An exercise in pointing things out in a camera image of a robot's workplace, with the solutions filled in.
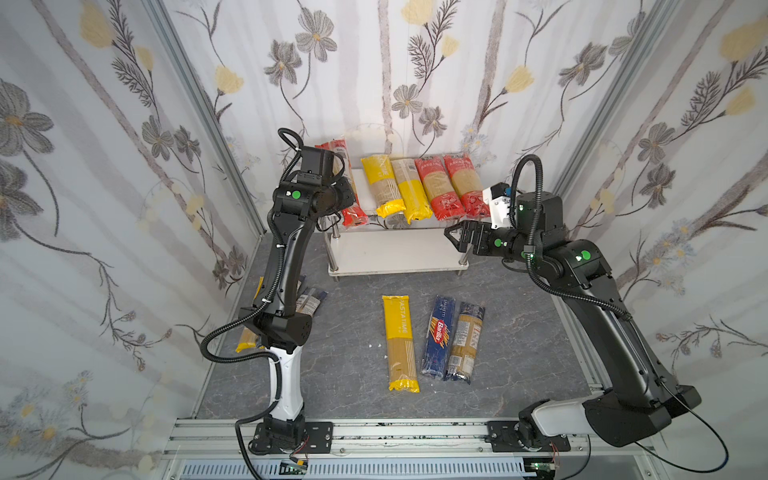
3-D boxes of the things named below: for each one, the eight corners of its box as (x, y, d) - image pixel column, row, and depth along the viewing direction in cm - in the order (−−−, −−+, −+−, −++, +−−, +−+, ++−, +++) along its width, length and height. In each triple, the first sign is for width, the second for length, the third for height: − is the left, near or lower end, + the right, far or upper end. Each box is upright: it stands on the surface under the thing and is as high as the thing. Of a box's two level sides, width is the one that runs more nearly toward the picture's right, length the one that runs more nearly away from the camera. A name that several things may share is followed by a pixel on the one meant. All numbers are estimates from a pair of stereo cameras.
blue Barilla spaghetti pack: (419, 375, 86) (420, 370, 83) (433, 299, 102) (434, 293, 99) (444, 381, 85) (446, 377, 82) (454, 303, 101) (456, 297, 98)
